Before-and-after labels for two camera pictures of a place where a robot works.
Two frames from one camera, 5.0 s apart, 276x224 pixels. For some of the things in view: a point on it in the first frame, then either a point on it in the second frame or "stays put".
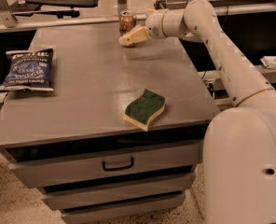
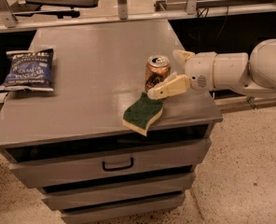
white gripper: (154, 22) to (200, 69)
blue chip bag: (30, 70) stays put
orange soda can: (128, 21) to (158, 68)
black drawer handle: (117, 168) stays put
